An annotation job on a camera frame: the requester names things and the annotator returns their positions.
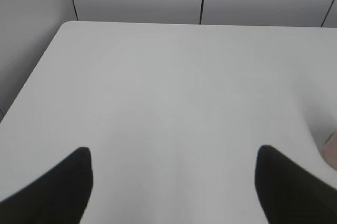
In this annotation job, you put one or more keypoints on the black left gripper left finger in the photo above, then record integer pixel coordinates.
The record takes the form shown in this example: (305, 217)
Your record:
(60, 195)

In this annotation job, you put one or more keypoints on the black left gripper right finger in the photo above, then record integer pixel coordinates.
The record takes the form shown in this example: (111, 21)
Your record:
(288, 193)

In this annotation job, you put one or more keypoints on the pink peach oolong tea bottle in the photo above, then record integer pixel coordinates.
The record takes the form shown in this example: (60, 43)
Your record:
(330, 151)

